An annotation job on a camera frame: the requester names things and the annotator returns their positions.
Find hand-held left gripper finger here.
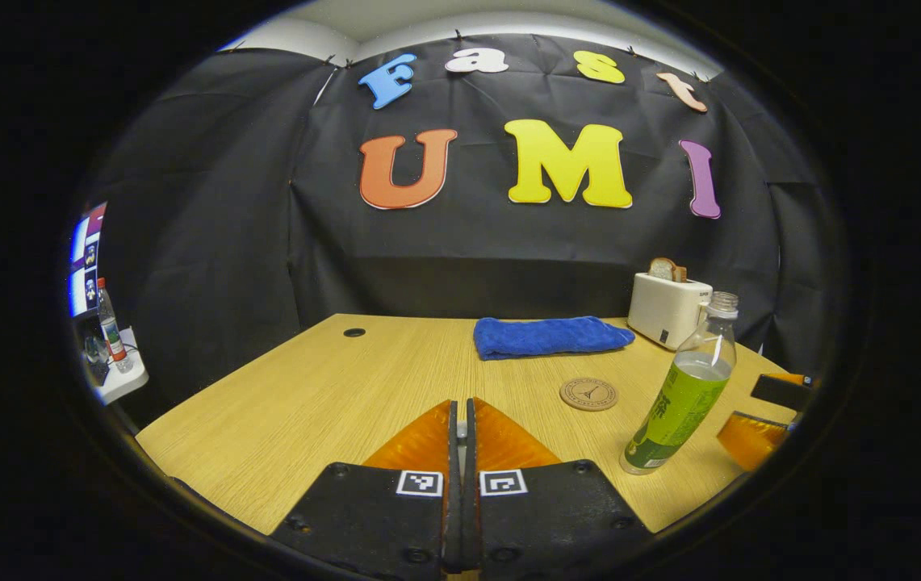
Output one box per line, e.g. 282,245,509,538
463,397,656,581
270,399,463,578

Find clear green label water bottle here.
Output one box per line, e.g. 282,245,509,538
620,291,739,475

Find round cork coaster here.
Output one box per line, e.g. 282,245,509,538
559,378,618,412

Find red cap plastic bottle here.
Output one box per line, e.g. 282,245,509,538
97,278,134,374

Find white toaster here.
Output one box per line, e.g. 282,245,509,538
628,273,713,350

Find blue towel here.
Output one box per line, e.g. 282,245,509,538
474,316,636,361

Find black backdrop cloth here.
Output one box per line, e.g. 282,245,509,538
93,32,840,420

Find white side table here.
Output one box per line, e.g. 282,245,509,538
93,327,150,405

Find computer monitor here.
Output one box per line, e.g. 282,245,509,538
69,202,107,317

